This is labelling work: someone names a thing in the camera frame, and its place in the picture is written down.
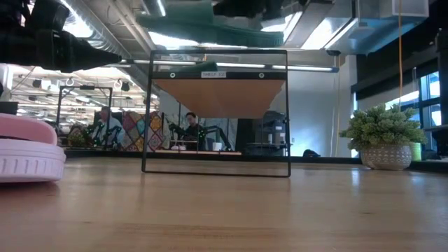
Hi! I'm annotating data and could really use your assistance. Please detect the green slide sandal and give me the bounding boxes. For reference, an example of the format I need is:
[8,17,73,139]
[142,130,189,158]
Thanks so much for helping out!
[136,0,285,48]

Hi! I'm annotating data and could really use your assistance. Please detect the wooden shelf with black frame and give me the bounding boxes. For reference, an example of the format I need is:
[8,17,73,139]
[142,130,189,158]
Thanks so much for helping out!
[141,48,292,179]

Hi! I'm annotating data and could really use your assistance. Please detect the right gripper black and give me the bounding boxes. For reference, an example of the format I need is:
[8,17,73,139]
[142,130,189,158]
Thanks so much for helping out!
[213,0,304,19]

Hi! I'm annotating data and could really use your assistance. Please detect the black background stand frame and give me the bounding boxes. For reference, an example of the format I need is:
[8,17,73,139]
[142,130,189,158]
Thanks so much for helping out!
[55,85,113,146]

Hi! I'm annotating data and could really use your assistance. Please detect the green cup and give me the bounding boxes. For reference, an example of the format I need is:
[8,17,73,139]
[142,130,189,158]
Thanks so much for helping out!
[409,141,424,162]

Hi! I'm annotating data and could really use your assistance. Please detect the person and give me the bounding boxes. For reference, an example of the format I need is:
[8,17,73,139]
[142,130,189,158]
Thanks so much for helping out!
[174,111,207,151]
[94,106,123,148]

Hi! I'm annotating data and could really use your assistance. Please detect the colourful patchwork panel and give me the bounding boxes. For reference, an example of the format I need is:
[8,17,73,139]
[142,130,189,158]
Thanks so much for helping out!
[120,110,165,152]

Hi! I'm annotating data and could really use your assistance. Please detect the pink slide sandal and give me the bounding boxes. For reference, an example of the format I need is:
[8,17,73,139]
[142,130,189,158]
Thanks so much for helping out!
[0,112,67,183]

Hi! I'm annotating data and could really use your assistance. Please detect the black background screen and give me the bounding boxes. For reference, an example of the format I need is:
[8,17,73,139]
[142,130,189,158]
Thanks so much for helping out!
[0,101,19,116]

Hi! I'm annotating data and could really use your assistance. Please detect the potted green plant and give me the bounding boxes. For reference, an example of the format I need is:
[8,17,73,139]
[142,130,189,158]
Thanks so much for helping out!
[338,103,428,172]

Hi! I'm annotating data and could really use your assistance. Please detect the black equipment rack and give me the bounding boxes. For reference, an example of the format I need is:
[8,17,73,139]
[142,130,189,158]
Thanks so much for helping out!
[236,111,288,157]

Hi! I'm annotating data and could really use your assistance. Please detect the black metal table frame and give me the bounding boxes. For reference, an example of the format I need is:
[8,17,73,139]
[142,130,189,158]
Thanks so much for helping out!
[64,148,448,173]

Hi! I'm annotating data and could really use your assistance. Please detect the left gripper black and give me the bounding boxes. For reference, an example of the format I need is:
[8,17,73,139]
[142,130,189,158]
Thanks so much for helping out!
[26,0,123,74]

